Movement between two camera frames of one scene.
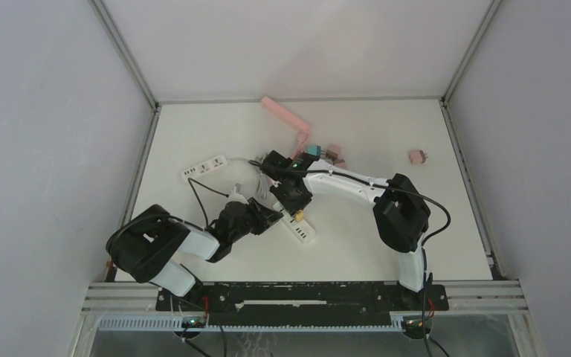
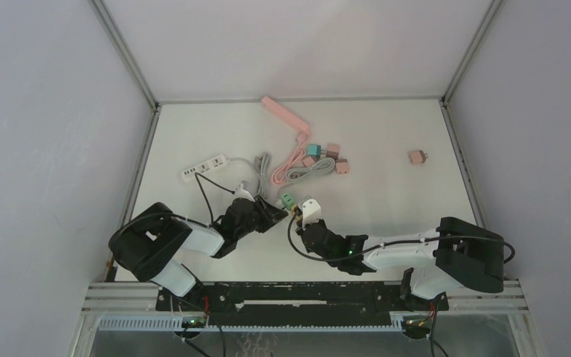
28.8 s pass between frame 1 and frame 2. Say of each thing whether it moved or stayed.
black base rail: stayed
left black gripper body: stayed
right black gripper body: moved
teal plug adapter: stayed
